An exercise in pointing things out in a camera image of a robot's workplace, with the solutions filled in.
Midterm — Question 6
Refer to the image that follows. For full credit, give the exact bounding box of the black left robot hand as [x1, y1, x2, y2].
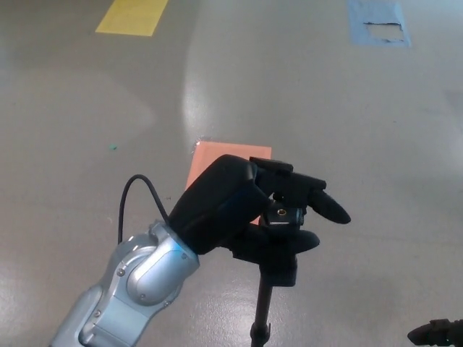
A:
[166, 154, 352, 262]

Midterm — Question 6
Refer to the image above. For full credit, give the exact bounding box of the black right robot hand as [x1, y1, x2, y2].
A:
[407, 318, 463, 347]

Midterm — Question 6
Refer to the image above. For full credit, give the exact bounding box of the black phone stand with pole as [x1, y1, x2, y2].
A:
[249, 193, 307, 347]

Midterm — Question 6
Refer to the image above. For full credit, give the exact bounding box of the orange rectangular floor patch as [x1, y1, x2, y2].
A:
[184, 140, 273, 226]

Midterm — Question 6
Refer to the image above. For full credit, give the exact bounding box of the yellow rectangular floor patch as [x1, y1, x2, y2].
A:
[95, 0, 170, 37]

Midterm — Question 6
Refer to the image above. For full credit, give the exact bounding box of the torn blue floor patch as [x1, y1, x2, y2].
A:
[347, 0, 412, 48]

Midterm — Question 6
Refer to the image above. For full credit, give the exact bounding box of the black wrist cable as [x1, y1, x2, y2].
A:
[118, 174, 170, 244]

